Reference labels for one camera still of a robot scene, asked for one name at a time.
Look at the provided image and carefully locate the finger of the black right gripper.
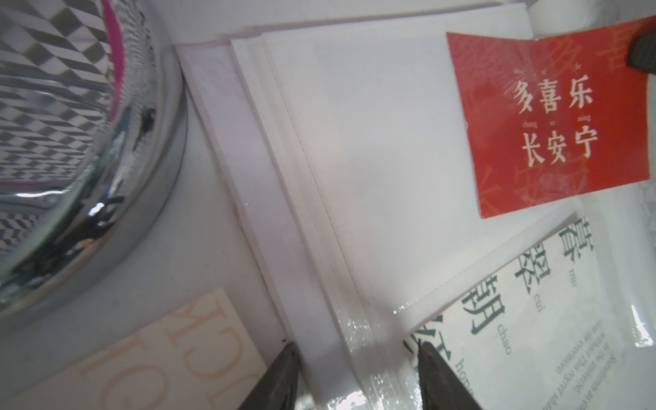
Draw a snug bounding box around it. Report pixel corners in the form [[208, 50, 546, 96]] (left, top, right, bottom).
[[626, 31, 656, 74]]

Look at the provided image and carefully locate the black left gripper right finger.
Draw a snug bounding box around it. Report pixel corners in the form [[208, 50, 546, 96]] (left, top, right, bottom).
[[418, 342, 482, 410]]

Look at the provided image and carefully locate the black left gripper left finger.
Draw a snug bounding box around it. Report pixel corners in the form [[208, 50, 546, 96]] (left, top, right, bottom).
[[238, 342, 300, 410]]

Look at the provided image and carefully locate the beige calendar card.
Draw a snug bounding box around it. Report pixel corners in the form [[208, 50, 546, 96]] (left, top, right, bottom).
[[1, 289, 267, 409]]

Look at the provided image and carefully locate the red square card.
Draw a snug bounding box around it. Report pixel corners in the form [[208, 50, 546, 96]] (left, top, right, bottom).
[[447, 17, 655, 219]]

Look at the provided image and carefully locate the white calligraphy card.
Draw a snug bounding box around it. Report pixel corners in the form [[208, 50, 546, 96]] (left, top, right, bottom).
[[403, 217, 655, 409]]

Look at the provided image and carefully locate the white photo album bicycle cover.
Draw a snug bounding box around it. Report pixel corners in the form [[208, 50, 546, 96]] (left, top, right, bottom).
[[173, 0, 656, 410]]

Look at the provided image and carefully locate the chrome wire cup stand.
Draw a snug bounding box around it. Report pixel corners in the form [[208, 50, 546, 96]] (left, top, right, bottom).
[[1, 1, 187, 334]]

